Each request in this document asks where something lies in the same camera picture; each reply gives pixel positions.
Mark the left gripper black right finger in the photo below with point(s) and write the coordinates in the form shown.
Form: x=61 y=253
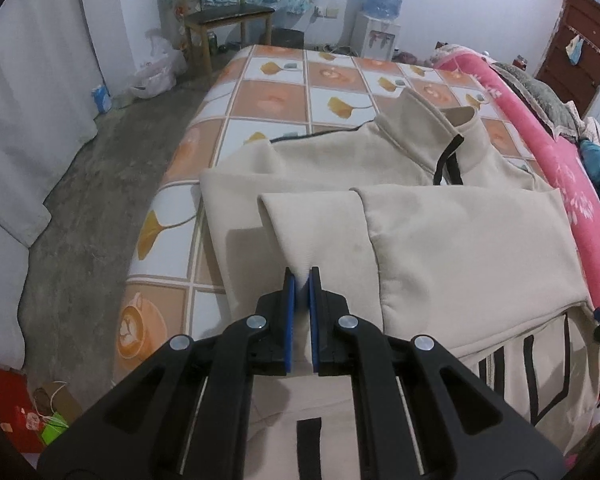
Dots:
x=419 y=412

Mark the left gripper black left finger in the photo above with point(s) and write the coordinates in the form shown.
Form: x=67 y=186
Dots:
x=184 y=412

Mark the beige jacket with black trim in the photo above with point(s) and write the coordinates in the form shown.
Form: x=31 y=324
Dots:
x=425 y=228

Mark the orange white patterned bed sheet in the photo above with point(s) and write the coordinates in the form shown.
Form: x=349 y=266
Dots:
x=174 y=285

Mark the green paper bag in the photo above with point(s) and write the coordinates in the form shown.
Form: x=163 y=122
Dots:
x=53 y=427

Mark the brown cardboard box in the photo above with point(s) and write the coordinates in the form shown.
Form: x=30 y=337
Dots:
x=54 y=398

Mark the red gift bag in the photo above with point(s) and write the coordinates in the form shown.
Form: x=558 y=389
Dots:
x=18 y=419

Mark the pink floral blanket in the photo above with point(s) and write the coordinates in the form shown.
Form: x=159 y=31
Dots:
x=558 y=158

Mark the grey lace-edged pillow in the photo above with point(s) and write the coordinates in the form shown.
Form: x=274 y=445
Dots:
x=557 y=117

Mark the small blue white box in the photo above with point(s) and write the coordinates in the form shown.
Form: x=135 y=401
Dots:
x=102 y=99

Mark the white plastic bag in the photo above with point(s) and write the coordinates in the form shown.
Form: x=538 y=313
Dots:
x=160 y=72

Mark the white curtain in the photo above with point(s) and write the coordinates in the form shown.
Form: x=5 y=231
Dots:
x=48 y=72

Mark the dark red wooden door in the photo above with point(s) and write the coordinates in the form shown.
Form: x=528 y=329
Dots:
x=571 y=66

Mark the white water dispenser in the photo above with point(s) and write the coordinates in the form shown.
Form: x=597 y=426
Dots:
x=373 y=38

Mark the blue cloth hanging on door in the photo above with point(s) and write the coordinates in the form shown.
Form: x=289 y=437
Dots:
x=574 y=50

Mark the black waste bin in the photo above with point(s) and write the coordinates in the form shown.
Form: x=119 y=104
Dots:
x=287 y=38

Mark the wooden chair with dark seat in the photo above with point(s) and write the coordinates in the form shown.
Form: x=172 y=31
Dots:
x=205 y=19

